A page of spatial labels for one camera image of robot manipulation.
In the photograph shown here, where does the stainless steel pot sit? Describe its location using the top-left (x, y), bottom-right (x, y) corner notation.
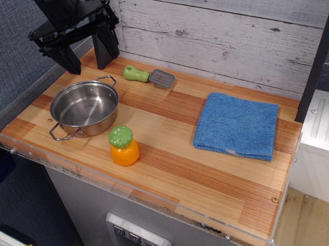
top-left (49, 75), bottom-right (119, 141)

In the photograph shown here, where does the clear acrylic table guard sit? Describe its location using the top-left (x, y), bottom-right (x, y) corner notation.
top-left (0, 39), bottom-right (302, 246)

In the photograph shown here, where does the orange toy carrot green top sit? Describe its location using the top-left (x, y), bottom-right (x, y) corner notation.
top-left (108, 126), bottom-right (140, 167)

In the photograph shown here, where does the black right vertical post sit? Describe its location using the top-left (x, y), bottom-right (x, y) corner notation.
top-left (295, 14), bottom-right (329, 123)

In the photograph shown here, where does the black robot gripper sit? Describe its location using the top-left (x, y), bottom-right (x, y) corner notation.
top-left (28, 0), bottom-right (119, 75)

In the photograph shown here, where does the grey cabinet with button panel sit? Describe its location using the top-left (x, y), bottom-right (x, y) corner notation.
top-left (46, 167), bottom-right (268, 246)

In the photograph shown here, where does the blue towel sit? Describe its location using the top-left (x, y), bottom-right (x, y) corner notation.
top-left (193, 93), bottom-right (279, 161)

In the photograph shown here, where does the black left vertical post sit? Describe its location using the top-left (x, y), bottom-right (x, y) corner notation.
top-left (92, 23), bottom-right (114, 70)

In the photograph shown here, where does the white aluminium side block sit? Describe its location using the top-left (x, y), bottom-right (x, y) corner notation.
top-left (290, 90), bottom-right (329, 202)

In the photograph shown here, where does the green handled grey spatula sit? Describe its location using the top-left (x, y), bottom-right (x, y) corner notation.
top-left (123, 65), bottom-right (176, 88)

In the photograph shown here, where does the black vertical post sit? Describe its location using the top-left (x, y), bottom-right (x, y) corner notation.
top-left (92, 23), bottom-right (114, 70)
top-left (295, 14), bottom-right (329, 123)

